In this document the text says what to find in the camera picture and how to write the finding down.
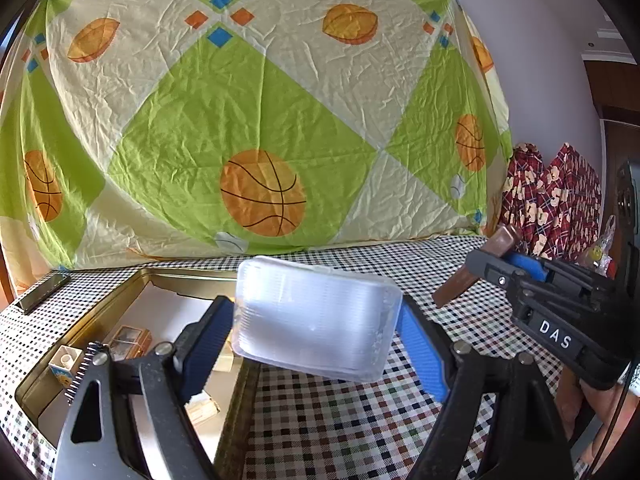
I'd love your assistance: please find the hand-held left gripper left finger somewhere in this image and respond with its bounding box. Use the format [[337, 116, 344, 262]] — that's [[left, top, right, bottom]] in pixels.
[[52, 295, 237, 480]]

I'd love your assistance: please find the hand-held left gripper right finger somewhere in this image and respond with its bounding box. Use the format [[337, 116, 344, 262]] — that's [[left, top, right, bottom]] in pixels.
[[397, 292, 573, 480]]

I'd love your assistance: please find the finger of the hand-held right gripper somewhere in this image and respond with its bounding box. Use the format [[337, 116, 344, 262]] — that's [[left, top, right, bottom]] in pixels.
[[505, 252, 601, 286], [465, 249, 531, 291]]

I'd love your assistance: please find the gold tin box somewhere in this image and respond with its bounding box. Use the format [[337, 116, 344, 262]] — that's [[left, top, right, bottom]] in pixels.
[[15, 266, 261, 480]]

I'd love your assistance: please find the clear plastic container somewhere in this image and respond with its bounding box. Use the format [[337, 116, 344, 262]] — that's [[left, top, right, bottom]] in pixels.
[[231, 256, 404, 380]]

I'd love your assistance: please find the white toy building block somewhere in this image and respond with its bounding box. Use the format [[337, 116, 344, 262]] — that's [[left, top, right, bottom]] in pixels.
[[49, 345, 84, 392]]

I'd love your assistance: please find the person's right forearm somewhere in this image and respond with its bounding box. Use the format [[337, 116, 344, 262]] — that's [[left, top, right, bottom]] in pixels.
[[557, 365, 640, 456]]

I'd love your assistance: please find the small beige box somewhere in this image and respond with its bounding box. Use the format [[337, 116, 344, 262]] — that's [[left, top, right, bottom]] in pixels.
[[187, 392, 221, 423]]

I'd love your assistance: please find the red bear print cloth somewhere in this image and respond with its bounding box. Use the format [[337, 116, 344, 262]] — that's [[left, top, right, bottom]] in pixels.
[[497, 142, 603, 263]]

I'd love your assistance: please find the clear plastic bag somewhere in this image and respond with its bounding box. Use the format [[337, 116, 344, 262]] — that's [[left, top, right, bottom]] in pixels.
[[575, 215, 618, 278]]

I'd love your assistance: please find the small clear brown box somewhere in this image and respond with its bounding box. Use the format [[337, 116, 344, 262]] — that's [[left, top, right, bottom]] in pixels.
[[107, 325, 153, 361]]

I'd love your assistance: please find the checkered tablecloth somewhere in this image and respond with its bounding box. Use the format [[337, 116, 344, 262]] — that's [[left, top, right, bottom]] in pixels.
[[0, 232, 601, 480]]

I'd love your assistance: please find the black smartphone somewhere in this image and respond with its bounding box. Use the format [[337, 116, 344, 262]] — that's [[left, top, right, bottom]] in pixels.
[[10, 271, 72, 316]]

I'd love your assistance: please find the dark wooden cabinet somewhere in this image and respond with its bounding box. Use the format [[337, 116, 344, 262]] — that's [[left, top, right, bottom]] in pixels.
[[582, 52, 640, 171]]

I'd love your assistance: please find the green basketball print sheet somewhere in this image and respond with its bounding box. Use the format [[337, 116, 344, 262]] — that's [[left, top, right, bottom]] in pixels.
[[0, 0, 513, 273]]

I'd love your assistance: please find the black cable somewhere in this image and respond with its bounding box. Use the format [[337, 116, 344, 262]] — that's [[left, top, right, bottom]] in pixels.
[[587, 360, 636, 480]]

